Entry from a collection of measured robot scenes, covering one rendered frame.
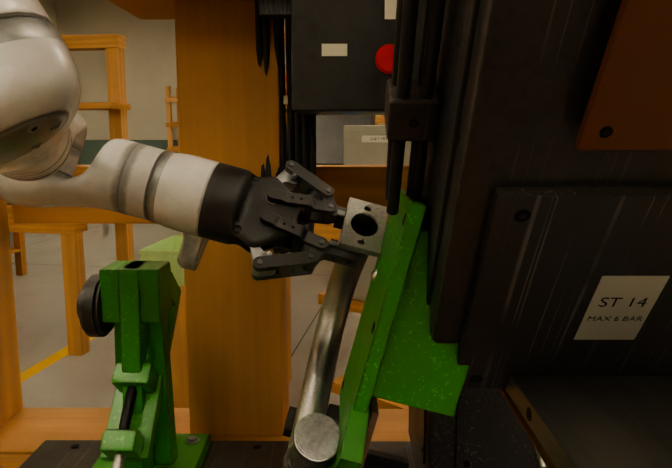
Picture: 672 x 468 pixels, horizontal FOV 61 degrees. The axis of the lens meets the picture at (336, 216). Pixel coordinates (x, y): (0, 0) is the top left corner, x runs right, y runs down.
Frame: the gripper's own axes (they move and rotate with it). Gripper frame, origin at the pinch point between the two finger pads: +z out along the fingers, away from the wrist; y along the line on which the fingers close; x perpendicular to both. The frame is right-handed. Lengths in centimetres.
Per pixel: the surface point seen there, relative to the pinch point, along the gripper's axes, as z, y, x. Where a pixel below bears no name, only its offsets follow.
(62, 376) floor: -117, 55, 288
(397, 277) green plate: 3.3, -9.0, -9.9
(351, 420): 2.9, -17.9, -2.3
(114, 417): -20.3, -15.9, 25.4
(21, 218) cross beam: -48, 11, 35
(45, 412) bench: -38, -11, 54
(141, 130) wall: -374, 673, 827
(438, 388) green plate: 9.2, -14.0, -3.4
